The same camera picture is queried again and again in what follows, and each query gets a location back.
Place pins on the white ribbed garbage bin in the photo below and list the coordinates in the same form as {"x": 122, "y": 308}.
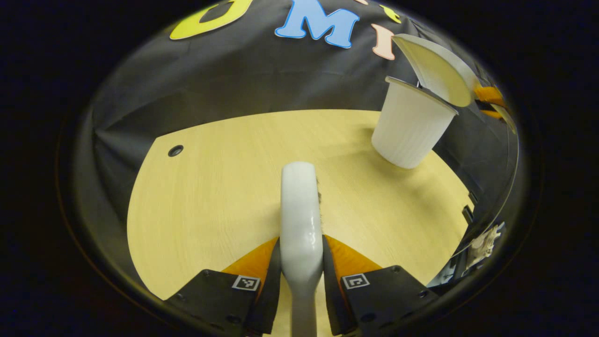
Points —
{"x": 409, "y": 126}

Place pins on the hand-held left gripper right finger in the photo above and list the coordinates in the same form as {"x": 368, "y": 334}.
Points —
{"x": 333, "y": 299}

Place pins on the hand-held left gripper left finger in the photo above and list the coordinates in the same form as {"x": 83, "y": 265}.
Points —
{"x": 271, "y": 295}

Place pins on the small white broom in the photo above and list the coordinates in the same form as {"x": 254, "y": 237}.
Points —
{"x": 302, "y": 210}

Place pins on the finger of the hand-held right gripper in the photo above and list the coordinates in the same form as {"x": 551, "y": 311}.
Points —
{"x": 491, "y": 113}
{"x": 490, "y": 95}

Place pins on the black backdrop cloth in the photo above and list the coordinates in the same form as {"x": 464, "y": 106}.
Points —
{"x": 210, "y": 79}

